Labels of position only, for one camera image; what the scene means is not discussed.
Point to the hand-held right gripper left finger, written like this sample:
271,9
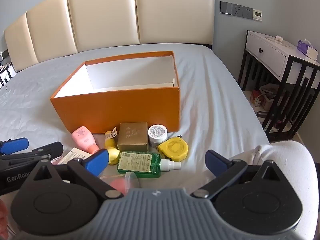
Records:
96,162

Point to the gold square box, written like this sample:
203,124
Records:
132,137

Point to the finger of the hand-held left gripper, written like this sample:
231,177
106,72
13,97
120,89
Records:
15,145
50,148

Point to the purple tissue pack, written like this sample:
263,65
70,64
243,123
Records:
303,45

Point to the pink plastic bottle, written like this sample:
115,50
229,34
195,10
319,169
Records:
83,138

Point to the clear cup with pink item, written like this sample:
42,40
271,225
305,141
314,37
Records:
125,183

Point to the black and white bedside shelf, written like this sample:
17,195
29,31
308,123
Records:
3,72

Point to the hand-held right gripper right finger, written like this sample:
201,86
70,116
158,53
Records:
215,163

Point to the white wall thermostat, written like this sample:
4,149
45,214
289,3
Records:
257,14

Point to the white nightstand with black frame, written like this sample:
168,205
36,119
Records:
265,52

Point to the grey wall socket panel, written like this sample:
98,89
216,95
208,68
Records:
242,11

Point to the grey wall switch panel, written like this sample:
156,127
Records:
226,7

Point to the small white gadget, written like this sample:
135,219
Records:
279,39

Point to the yellow bottle with tag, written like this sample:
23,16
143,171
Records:
112,152

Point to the white and pink flat packet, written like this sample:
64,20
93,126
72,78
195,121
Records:
72,155

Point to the green spray bottle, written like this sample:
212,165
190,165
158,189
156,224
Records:
137,163

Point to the orange cardboard box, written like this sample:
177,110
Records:
125,110

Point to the yellow tape measure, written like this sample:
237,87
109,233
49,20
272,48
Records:
173,148

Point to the white and red plastic bag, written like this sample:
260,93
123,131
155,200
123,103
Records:
265,96

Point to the light blue bed sheet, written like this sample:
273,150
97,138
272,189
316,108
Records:
212,105

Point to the white jar with silver lid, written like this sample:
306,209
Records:
157,133

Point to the cream padded headboard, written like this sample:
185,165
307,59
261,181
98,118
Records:
100,17

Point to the person's left hand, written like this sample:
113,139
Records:
3,217

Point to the small white box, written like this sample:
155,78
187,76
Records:
313,53

